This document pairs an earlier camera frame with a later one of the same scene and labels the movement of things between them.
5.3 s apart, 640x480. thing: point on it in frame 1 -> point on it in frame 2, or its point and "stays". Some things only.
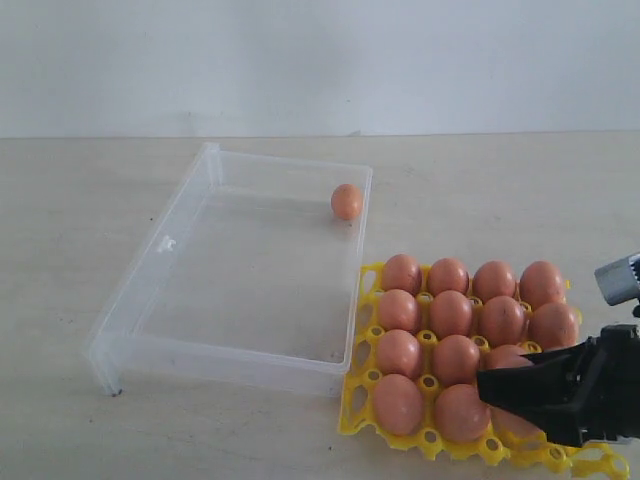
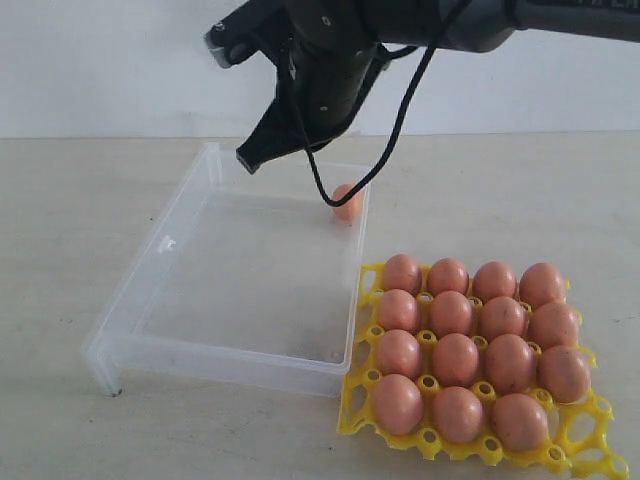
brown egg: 450,314 stays
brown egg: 447,274 stays
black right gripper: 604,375 -> 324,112
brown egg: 347,201 stays
